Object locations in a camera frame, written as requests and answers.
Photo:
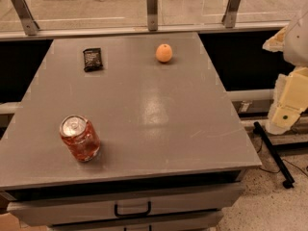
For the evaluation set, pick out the middle metal bracket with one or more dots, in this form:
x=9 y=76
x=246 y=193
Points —
x=152 y=15

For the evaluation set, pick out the grey drawer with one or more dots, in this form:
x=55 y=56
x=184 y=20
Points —
x=173 y=222
x=101 y=206

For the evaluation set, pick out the orange fruit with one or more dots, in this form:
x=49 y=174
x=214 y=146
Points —
x=164 y=53

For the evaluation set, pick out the black snack packet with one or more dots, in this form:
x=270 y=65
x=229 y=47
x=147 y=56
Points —
x=92 y=59

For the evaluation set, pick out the grey top drawer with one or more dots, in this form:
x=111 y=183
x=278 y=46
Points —
x=101 y=206

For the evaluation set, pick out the red coke can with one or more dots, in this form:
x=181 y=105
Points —
x=79 y=135

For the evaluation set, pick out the right metal bracket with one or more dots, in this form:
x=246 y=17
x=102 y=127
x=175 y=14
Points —
x=230 y=15

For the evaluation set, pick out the left metal bracket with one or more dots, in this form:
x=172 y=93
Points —
x=29 y=25

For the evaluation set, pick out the grey lower drawer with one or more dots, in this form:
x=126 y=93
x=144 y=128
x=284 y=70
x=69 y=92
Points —
x=173 y=222

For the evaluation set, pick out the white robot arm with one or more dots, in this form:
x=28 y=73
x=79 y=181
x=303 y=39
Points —
x=295 y=49

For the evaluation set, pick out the glass barrier panel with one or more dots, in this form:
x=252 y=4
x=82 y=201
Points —
x=93 y=14

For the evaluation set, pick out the metal bracket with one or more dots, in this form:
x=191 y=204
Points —
x=230 y=15
x=152 y=15
x=29 y=25

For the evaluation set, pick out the black drawer handle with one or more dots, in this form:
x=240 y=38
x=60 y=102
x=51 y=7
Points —
x=133 y=211

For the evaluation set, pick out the black floor bar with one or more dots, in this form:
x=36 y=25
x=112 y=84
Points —
x=289 y=180

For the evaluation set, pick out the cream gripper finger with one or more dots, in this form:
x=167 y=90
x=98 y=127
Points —
x=290 y=100
x=276 y=42

